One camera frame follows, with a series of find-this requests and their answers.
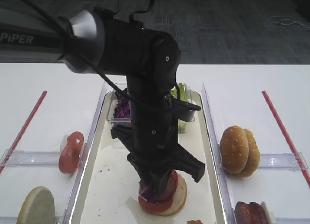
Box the clear bun slice holder rail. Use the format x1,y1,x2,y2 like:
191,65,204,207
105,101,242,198
0,209,67,224

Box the right long clear rail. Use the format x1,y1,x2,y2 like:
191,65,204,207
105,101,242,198
201,83,235,224

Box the upright pale bun slice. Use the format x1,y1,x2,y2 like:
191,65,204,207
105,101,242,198
16,186,55,224

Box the clear tomato holder rail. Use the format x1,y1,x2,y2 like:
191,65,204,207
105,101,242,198
0,149,61,167

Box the rear dark meat patty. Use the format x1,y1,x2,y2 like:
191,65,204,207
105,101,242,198
248,202,269,224

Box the green lettuce leaves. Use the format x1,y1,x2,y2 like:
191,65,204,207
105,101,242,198
171,83,187,133

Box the sesame bun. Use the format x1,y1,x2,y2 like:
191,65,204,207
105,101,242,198
238,129,260,178
219,125,249,174

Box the left red strip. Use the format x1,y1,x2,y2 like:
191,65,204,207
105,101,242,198
0,90,47,173

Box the front dark meat patty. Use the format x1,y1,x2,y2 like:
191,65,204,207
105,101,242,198
234,201,254,224

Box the bottom bun on tray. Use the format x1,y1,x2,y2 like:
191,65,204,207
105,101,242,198
144,173,187,216

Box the front sesame bun top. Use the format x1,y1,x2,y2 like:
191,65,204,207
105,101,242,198
219,125,249,174

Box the rear sesame bun top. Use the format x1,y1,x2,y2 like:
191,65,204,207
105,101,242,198
238,129,260,178

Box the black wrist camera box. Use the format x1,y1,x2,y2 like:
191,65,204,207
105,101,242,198
172,98,201,122

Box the purple cabbage leaves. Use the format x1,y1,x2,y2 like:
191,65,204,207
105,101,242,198
113,91,131,119

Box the long clear rail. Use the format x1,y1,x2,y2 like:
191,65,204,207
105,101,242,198
62,82,107,224
201,83,235,224

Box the upright tomato slice rear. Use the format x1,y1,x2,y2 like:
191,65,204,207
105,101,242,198
67,131,84,152

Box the upright tomato slice front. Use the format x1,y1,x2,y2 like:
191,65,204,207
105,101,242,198
59,142,81,174

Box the clear plastic salad container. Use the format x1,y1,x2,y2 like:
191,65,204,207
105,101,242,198
107,82,195,133

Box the left long clear rail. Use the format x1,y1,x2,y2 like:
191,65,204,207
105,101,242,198
62,82,107,224

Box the white patty backstop block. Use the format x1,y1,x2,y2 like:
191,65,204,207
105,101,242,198
261,201,269,217

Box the white cable on floor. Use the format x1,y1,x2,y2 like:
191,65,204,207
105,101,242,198
270,15,310,30

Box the red strip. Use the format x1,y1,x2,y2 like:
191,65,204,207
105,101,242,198
262,90,310,186
0,90,47,173

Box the right red strip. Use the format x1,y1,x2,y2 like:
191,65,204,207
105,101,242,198
262,90,310,186

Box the lower tomato slice on tray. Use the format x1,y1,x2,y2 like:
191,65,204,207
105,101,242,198
138,196,173,213

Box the upper tomato slice on tray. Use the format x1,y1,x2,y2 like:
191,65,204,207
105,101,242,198
166,170,178,198

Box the tomato slice on tray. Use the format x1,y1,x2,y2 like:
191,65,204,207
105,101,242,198
166,170,178,198
138,196,173,213

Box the white tomato backstop block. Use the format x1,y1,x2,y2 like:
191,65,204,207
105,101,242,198
60,135,68,152

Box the clear sesame bun holder rail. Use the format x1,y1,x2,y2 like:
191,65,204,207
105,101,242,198
258,153,308,169

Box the white rectangular serving tray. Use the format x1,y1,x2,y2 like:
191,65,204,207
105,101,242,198
70,92,226,224

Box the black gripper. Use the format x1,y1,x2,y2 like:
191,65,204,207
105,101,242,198
111,119,205,197

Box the upright tomato slice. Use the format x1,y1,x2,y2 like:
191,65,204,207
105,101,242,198
59,142,81,174
67,131,84,152

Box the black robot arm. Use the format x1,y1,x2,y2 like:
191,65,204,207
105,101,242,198
0,8,205,194

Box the dark meat patty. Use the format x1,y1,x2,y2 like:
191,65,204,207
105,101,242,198
234,201,254,224
248,202,269,224

